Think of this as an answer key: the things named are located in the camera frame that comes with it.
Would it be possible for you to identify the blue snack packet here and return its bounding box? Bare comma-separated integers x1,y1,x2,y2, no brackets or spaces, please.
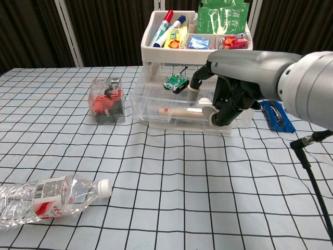
260,101,297,133

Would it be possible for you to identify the wooden pen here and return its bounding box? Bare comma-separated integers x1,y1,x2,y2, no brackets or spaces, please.
157,107,209,120

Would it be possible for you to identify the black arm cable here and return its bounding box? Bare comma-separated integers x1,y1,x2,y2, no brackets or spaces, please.
290,129,333,243

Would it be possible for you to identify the yellow cartoon snack packet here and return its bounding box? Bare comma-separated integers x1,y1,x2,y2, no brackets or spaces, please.
162,25,188,49

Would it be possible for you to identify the blue small packet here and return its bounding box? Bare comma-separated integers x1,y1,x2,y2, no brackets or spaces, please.
186,35,211,50

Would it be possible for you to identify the red cap whiteboard marker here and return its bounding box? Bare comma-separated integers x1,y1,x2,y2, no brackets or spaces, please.
150,9,174,47

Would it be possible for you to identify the clear plastic water bottle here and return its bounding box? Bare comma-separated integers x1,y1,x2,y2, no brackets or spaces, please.
0,174,113,230

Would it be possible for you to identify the clear bottom drawer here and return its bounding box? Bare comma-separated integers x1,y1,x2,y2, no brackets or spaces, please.
150,121,232,133

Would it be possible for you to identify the blue checked tablecloth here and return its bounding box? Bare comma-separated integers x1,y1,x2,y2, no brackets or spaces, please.
0,66,333,250

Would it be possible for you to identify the green toy tank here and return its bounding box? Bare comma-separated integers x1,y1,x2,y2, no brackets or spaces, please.
162,67,190,94

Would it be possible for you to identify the black folding screen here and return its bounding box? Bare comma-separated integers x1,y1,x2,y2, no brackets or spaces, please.
0,0,333,75

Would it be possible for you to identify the red packaged item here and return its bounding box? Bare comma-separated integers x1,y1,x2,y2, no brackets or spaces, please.
88,77,126,126

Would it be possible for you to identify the white drawer organizer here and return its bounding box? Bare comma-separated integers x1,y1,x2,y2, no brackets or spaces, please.
140,10,254,135

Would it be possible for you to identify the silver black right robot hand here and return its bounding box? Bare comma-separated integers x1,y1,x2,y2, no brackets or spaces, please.
187,49,288,128

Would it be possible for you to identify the green tea packet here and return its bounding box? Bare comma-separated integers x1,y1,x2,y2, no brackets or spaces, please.
197,0,250,35

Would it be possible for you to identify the blue cap whiteboard marker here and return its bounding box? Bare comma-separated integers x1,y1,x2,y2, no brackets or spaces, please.
152,15,187,48

